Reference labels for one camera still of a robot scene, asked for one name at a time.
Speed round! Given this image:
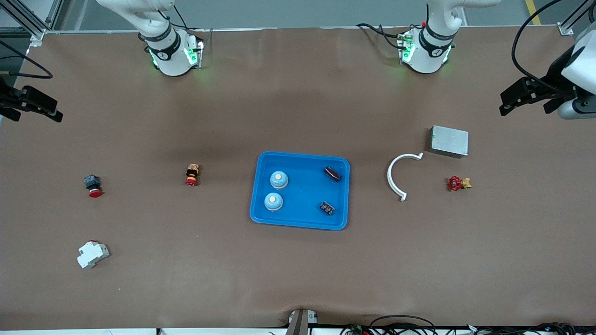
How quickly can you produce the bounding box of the blue plastic tray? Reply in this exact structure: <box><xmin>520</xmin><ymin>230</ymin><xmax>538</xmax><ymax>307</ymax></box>
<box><xmin>250</xmin><ymin>151</ymin><xmax>351</xmax><ymax>231</ymax></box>

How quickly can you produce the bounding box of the grey metal power supply box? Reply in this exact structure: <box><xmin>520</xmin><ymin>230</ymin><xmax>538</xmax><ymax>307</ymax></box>
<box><xmin>429</xmin><ymin>125</ymin><xmax>469</xmax><ymax>159</ymax></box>

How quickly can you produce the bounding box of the white curved plastic clamp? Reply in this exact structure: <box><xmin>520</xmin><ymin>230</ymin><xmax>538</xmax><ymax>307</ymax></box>
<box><xmin>387</xmin><ymin>152</ymin><xmax>424</xmax><ymax>202</ymax></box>

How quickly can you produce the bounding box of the white circuit breaker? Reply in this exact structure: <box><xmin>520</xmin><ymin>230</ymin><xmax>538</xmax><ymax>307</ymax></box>
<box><xmin>77</xmin><ymin>240</ymin><xmax>110</xmax><ymax>269</ymax></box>

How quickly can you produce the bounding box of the brown table mat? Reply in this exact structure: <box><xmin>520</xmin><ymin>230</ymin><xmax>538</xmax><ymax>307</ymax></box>
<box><xmin>0</xmin><ymin>26</ymin><xmax>596</xmax><ymax>331</ymax></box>

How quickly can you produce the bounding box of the aluminium frame post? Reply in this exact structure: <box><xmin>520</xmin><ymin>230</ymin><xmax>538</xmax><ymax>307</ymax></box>
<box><xmin>0</xmin><ymin>0</ymin><xmax>63</xmax><ymax>47</ymax></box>
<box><xmin>559</xmin><ymin>0</ymin><xmax>596</xmax><ymax>35</ymax></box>

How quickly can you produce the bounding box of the red button black switch body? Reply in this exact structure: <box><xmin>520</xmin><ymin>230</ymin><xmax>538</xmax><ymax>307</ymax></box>
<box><xmin>84</xmin><ymin>174</ymin><xmax>103</xmax><ymax>198</ymax></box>

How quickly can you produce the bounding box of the red handle brass valve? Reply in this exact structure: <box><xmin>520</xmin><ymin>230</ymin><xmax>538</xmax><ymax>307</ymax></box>
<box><xmin>447</xmin><ymin>175</ymin><xmax>472</xmax><ymax>192</ymax></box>

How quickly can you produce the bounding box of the black left arm base cable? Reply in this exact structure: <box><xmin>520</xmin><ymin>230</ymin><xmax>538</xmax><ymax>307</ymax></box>
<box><xmin>356</xmin><ymin>23</ymin><xmax>410</xmax><ymax>49</ymax></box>

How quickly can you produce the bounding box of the black arm base cable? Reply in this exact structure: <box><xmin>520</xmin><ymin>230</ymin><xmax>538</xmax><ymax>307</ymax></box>
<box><xmin>356</xmin><ymin>23</ymin><xmax>410</xmax><ymax>49</ymax></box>
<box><xmin>156</xmin><ymin>5</ymin><xmax>205</xmax><ymax>33</ymax></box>

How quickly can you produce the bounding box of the black right arm base cable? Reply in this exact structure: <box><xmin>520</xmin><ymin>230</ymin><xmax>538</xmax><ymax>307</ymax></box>
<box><xmin>156</xmin><ymin>5</ymin><xmax>205</xmax><ymax>33</ymax></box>

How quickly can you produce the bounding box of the black cable bundle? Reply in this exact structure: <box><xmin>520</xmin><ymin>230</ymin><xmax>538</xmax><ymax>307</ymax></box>
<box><xmin>340</xmin><ymin>315</ymin><xmax>578</xmax><ymax>335</ymax></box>

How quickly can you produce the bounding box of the grey metal bracket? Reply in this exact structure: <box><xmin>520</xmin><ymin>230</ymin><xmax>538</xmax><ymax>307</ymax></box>
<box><xmin>286</xmin><ymin>308</ymin><xmax>319</xmax><ymax>335</ymax></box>

